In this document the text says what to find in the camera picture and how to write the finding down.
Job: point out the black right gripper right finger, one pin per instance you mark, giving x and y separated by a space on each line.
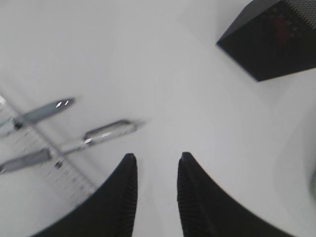
206 210

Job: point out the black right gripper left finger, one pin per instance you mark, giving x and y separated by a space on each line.
109 212

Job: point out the clear plastic ruler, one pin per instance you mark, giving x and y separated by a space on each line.
59 173

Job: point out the grey white pen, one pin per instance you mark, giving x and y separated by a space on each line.
91 138

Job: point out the light blue pen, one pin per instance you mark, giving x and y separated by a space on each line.
17 123

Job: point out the black mesh pen holder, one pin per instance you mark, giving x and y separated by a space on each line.
273 38

